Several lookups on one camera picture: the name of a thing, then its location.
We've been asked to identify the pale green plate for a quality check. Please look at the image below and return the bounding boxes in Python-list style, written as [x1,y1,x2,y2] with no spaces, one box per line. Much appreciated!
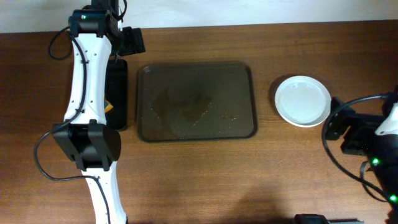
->
[274,76,331,109]

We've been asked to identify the green yellow sponge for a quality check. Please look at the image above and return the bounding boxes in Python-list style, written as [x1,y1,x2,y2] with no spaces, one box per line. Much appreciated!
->
[104,100,113,113]

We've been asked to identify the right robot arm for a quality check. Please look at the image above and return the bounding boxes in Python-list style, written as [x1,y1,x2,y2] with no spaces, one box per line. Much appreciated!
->
[321,88,397,223]

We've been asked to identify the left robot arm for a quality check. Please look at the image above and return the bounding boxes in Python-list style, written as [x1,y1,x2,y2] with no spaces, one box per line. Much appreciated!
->
[52,1,145,223]

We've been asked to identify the black small tray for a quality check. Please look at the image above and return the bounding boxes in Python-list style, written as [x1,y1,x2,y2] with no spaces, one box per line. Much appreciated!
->
[105,59,128,131]

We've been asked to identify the white plate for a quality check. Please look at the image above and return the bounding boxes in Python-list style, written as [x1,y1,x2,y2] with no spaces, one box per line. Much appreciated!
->
[277,104,331,128]

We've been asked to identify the dark brown tray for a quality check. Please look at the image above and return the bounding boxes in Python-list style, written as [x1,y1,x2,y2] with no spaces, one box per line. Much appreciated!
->
[136,61,258,143]

